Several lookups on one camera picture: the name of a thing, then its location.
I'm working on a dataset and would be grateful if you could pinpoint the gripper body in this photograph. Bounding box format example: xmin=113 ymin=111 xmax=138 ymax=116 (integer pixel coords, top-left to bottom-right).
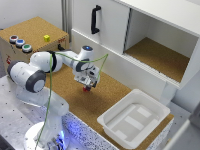
xmin=73 ymin=64 xmax=101 ymax=89

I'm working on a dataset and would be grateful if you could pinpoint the yellow block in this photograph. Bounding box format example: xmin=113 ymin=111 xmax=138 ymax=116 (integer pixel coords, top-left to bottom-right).
xmin=43 ymin=34 xmax=52 ymax=43

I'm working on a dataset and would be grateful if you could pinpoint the white sliding door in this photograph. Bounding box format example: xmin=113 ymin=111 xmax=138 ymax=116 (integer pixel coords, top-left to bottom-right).
xmin=72 ymin=0 xmax=131 ymax=56

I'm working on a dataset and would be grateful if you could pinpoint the white plastic box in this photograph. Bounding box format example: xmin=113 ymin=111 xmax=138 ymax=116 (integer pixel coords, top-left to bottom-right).
xmin=96 ymin=88 xmax=172 ymax=150

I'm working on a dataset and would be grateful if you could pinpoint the green button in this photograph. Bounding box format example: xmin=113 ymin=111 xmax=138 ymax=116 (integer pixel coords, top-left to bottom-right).
xmin=21 ymin=43 xmax=33 ymax=54

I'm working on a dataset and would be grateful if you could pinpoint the wooden drawer box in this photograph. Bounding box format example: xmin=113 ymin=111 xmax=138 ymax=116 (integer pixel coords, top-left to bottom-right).
xmin=0 ymin=16 xmax=71 ymax=69

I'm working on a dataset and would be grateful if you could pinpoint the blue button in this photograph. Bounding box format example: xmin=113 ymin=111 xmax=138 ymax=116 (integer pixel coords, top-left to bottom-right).
xmin=15 ymin=38 xmax=26 ymax=48

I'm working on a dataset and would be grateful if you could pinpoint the red button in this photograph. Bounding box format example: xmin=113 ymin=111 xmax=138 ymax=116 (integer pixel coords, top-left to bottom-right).
xmin=8 ymin=34 xmax=19 ymax=45

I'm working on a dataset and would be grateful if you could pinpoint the white cabinet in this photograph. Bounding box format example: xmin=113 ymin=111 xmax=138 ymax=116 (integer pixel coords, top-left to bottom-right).
xmin=70 ymin=0 xmax=200 ymax=108

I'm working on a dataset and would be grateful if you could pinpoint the black drawer handle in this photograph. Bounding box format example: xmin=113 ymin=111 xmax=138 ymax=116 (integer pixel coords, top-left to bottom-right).
xmin=56 ymin=43 xmax=68 ymax=53

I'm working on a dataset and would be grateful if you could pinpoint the green cable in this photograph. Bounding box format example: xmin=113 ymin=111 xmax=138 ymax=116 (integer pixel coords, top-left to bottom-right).
xmin=34 ymin=52 xmax=110 ymax=150

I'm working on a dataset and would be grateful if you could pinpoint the black door handle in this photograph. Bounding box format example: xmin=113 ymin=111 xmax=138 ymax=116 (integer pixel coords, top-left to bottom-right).
xmin=90 ymin=4 xmax=103 ymax=36

